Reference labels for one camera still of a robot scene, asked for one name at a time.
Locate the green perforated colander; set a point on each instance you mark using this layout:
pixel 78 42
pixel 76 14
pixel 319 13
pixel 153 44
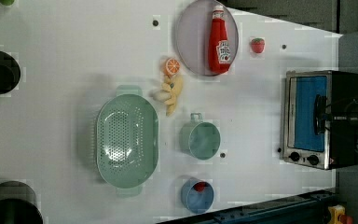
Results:
pixel 127 141

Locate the orange slice toy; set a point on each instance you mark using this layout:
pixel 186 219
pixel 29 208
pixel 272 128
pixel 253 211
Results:
pixel 171 67

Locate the red strawberry toy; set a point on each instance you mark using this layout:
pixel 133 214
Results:
pixel 258 45

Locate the yellow red emergency button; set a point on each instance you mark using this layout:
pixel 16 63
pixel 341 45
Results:
pixel 338 215

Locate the green mug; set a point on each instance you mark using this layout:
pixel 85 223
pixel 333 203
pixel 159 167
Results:
pixel 199 138

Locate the red toy in cup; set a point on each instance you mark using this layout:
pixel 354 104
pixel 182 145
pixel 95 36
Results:
pixel 199 187

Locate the blue cup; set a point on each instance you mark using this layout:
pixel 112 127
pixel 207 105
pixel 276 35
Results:
pixel 196 202

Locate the black toaster oven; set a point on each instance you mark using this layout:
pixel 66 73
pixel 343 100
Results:
pixel 320 125

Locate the peeled banana toy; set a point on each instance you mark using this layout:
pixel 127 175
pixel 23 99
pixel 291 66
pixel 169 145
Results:
pixel 169 93

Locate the large black cylinder post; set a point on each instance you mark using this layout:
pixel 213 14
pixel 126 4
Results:
pixel 18 204

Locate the red ketchup bottle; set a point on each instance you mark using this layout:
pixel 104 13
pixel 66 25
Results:
pixel 219 53

